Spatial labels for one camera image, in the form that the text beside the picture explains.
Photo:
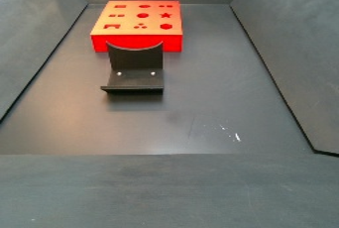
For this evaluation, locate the red shape sorter box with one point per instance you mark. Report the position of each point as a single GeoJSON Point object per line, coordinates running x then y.
{"type": "Point", "coordinates": [139, 24]}

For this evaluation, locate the black curved holder bracket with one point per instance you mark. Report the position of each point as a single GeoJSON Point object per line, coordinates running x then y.
{"type": "Point", "coordinates": [136, 69]}

